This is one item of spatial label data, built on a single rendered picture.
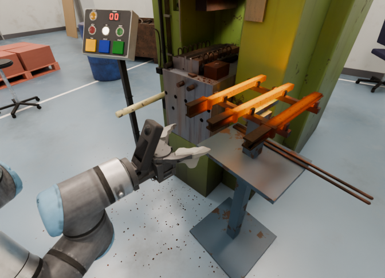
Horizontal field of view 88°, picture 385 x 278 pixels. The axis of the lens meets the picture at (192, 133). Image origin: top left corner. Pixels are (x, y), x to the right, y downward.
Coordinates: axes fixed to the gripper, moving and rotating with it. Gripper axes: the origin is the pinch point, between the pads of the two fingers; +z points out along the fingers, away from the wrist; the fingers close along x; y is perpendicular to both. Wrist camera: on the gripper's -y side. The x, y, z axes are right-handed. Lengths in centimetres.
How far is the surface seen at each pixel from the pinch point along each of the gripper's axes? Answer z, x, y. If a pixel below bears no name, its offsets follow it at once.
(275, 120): 21.8, 11.9, -1.4
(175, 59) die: 41, -65, 2
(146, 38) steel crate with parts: 176, -354, 49
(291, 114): 28.3, 13.1, -1.3
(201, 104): 12.7, -10.5, -0.6
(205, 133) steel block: 39, -35, 38
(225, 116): 12.4, 0.7, -1.2
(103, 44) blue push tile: 14, -104, -3
